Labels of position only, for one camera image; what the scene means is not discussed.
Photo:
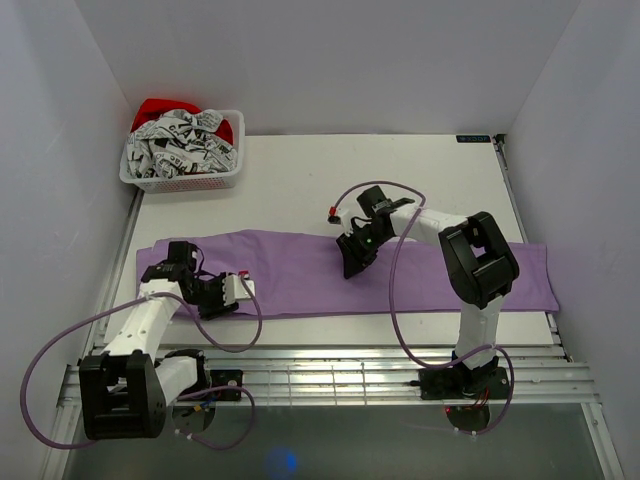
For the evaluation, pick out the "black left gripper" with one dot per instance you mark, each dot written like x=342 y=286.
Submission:
x=219 y=309

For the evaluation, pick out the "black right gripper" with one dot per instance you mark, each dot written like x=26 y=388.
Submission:
x=354 y=259

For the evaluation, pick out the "purple trousers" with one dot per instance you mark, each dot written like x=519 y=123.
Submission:
x=301 y=275

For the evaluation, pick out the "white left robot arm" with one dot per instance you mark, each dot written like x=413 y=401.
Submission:
x=126 y=390

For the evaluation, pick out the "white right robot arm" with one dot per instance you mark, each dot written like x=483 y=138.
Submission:
x=481 y=269

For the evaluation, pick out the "white plastic laundry basket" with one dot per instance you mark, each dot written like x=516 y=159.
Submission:
x=195 y=182

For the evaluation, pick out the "black white printed garment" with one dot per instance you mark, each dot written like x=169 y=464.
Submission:
x=179 y=144

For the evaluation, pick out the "dark table label sticker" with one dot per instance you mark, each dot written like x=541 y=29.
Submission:
x=473 y=138

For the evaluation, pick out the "red garment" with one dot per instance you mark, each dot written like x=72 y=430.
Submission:
x=153 y=108

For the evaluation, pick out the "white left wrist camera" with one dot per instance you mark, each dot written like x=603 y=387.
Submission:
x=237 y=287

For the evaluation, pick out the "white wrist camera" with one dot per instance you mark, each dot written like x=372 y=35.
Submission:
x=342 y=217
x=237 y=287

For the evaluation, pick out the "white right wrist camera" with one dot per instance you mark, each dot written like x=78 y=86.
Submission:
x=342 y=217

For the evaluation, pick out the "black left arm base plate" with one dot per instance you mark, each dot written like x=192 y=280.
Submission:
x=227 y=379

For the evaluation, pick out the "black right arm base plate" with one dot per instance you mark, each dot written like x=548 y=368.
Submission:
x=456 y=384

